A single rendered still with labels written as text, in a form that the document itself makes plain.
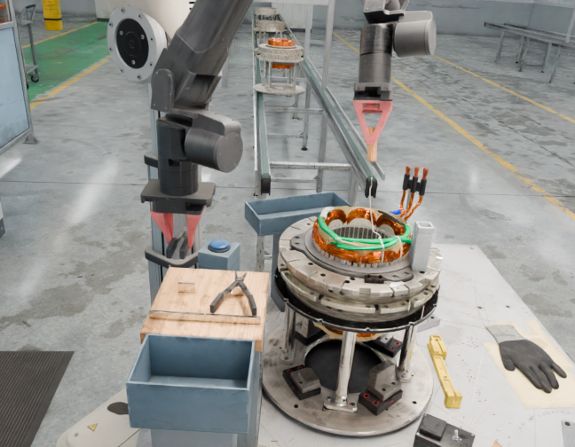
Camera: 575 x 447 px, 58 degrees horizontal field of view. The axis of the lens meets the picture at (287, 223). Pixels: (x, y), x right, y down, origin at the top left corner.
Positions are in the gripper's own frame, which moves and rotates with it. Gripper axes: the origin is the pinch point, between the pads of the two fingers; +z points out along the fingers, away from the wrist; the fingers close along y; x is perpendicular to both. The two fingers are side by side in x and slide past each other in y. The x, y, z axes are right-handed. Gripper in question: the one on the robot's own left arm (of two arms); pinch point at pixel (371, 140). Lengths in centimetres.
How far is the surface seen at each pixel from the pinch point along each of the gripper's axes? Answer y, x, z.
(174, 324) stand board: -19.2, 28.4, 31.4
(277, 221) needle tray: 22.6, 21.7, 17.1
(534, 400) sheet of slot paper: 22, -36, 52
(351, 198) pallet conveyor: 183, 17, 14
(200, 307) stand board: -14.0, 26.0, 29.7
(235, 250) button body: 12.3, 28.4, 23.2
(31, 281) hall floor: 149, 184, 66
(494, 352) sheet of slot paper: 35, -30, 47
